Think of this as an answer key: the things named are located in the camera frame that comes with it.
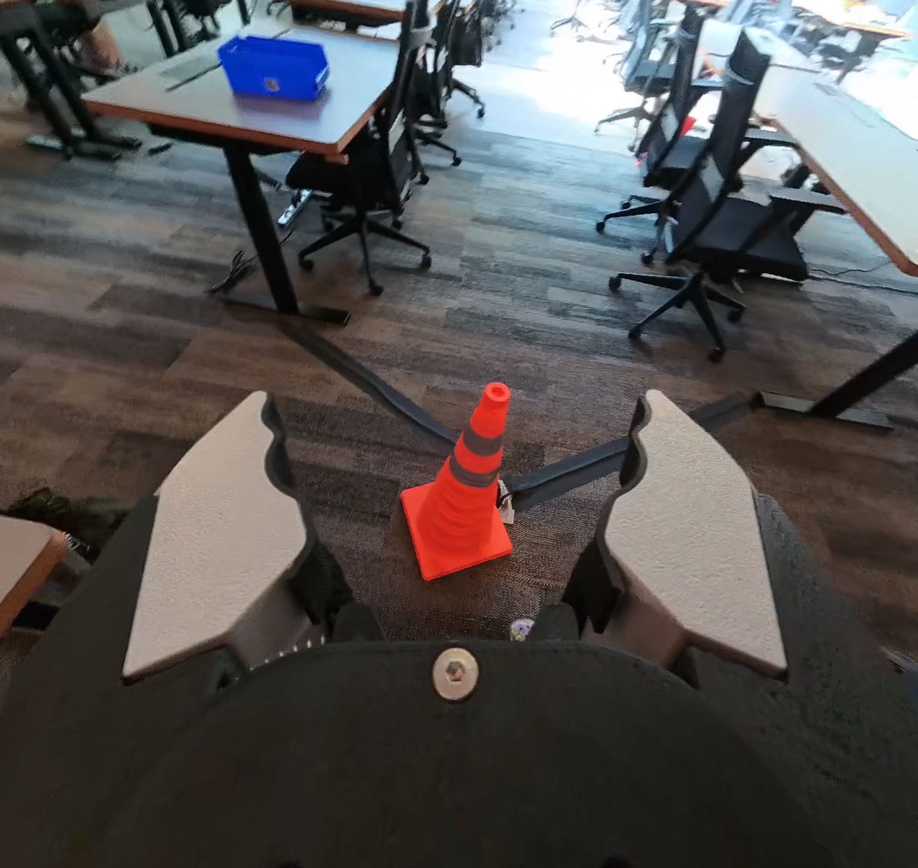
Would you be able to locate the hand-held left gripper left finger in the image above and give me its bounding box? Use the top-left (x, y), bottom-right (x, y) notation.
top-left (122, 391), bottom-right (352, 683)

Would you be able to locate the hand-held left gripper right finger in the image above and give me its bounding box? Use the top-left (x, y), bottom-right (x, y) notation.
top-left (567, 388), bottom-right (790, 678)

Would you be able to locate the orange plastic wedge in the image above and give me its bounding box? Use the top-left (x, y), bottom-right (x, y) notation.
top-left (399, 381), bottom-right (514, 582)

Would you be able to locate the blue bin on desk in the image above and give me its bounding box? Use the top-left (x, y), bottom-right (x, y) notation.
top-left (217, 34), bottom-right (332, 105)

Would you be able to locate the black floor cable cover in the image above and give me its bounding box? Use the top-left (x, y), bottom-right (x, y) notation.
top-left (273, 316), bottom-right (761, 513)

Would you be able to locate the black power cable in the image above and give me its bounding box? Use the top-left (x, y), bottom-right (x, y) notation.
top-left (208, 195), bottom-right (312, 298)

